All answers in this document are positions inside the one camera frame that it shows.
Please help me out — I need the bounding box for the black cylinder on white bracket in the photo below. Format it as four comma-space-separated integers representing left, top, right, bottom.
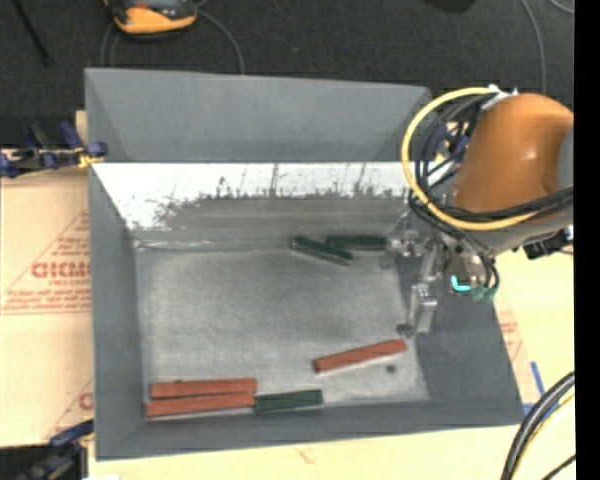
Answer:
522, 225, 575, 261

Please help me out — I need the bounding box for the brown cardboard board red print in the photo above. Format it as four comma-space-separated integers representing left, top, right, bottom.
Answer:
0, 163, 540, 450

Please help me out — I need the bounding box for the red-brown flat block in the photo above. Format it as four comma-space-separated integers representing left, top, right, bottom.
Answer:
149, 377, 259, 401
312, 338, 409, 375
145, 392, 257, 419

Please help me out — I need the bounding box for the grey metal bin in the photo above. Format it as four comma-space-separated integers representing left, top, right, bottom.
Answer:
83, 67, 526, 462

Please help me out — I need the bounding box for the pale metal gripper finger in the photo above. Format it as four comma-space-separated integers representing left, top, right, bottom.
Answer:
383, 231, 423, 270
408, 282, 438, 337

